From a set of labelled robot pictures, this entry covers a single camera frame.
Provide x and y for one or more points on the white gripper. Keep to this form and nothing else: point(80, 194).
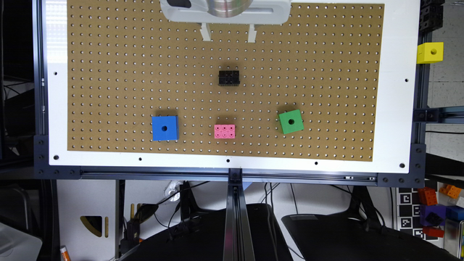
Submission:
point(261, 12)

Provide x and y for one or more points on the green cube block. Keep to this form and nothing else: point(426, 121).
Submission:
point(291, 121)

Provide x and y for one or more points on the blue cube block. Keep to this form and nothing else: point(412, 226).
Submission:
point(165, 128)

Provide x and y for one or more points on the yellow cube block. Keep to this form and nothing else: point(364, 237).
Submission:
point(430, 52)

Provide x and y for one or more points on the black block stack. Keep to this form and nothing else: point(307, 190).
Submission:
point(431, 15)

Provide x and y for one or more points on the orange studded block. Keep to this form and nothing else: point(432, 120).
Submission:
point(427, 196)

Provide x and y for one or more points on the small orange block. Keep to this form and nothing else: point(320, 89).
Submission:
point(450, 191)

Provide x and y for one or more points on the purple studded block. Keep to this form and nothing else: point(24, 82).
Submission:
point(434, 215)

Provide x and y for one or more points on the red studded block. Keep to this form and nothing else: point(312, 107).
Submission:
point(433, 231)

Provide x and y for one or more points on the blue block on shelf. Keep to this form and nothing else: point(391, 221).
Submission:
point(455, 213)

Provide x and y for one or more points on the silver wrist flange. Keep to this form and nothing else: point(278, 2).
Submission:
point(227, 8)

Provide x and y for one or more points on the black studded brick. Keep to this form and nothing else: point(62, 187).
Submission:
point(228, 78)

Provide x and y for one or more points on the pink studded brick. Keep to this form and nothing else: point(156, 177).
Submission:
point(225, 131)

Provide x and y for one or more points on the brown pegboard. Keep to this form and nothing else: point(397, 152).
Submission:
point(128, 63)

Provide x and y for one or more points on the black chair left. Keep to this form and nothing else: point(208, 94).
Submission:
point(202, 239)

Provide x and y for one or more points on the black chair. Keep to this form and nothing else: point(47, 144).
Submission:
point(202, 239)
point(337, 237)

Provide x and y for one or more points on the black chair right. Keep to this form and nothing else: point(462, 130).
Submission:
point(337, 237)

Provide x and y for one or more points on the fiducial marker sheet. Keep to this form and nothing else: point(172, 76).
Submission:
point(408, 213)

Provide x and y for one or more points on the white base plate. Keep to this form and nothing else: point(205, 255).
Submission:
point(397, 108)

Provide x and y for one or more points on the aluminium frame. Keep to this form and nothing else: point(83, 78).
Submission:
point(235, 203)

